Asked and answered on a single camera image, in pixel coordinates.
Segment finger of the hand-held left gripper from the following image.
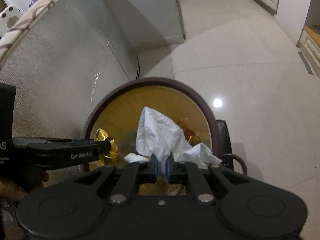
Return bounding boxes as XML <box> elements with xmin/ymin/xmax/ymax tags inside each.
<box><xmin>37</xmin><ymin>138</ymin><xmax>98</xmax><ymax>144</ymax></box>
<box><xmin>27</xmin><ymin>140</ymin><xmax>112</xmax><ymax>167</ymax></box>

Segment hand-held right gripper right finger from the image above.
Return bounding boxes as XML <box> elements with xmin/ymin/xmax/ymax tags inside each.
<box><xmin>165</xmin><ymin>155</ymin><xmax>248</xmax><ymax>204</ymax></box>

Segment yellow bin with brown rim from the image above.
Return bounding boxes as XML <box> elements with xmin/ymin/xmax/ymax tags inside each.
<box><xmin>82</xmin><ymin>77</ymin><xmax>248</xmax><ymax>197</ymax></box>

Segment low cabinet with wooden top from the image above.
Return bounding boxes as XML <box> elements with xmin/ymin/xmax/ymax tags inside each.
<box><xmin>296</xmin><ymin>25</ymin><xmax>320</xmax><ymax>75</ymax></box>

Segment large white tissue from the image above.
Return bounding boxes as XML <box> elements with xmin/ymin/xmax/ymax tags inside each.
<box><xmin>124</xmin><ymin>106</ymin><xmax>223</xmax><ymax>173</ymax></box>

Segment person's left hand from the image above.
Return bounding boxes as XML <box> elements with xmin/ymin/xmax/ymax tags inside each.
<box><xmin>0</xmin><ymin>179</ymin><xmax>28</xmax><ymax>202</ymax></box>

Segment cartoon printed bedsheet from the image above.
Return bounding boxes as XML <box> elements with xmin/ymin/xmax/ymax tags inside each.
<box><xmin>0</xmin><ymin>0</ymin><xmax>58</xmax><ymax>68</ymax></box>

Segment black plastic bag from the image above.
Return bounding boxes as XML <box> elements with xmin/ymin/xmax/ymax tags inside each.
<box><xmin>216</xmin><ymin>120</ymin><xmax>232</xmax><ymax>155</ymax></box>

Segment white space heater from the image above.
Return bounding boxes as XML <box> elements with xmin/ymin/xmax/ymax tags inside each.
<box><xmin>0</xmin><ymin>5</ymin><xmax>20</xmax><ymax>38</ymax></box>

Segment gold foil wrapper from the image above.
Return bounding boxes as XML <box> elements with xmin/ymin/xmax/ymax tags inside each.
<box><xmin>95</xmin><ymin>128</ymin><xmax>118</xmax><ymax>167</ymax></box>

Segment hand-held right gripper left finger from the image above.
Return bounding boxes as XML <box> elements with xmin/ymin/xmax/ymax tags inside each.
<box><xmin>75</xmin><ymin>155</ymin><xmax>159</xmax><ymax>204</ymax></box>

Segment red and gold wrapper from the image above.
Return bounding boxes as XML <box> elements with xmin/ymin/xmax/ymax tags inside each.
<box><xmin>175</xmin><ymin>122</ymin><xmax>201</xmax><ymax>146</ymax></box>

